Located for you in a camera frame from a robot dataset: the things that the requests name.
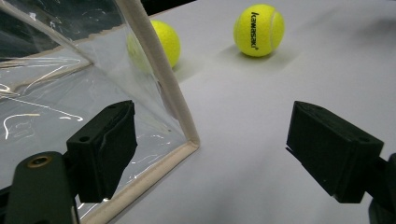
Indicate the white table sheet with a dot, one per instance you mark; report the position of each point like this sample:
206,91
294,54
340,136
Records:
249,124

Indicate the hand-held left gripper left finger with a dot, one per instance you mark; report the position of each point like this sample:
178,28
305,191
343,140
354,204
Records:
102,155

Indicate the clear plastic bag beige trim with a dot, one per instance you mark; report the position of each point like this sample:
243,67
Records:
93,81

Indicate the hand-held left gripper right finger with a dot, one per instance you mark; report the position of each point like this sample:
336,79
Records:
333,152

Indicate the yellow tennis ball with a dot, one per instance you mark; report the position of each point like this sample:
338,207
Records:
258,29
170,43

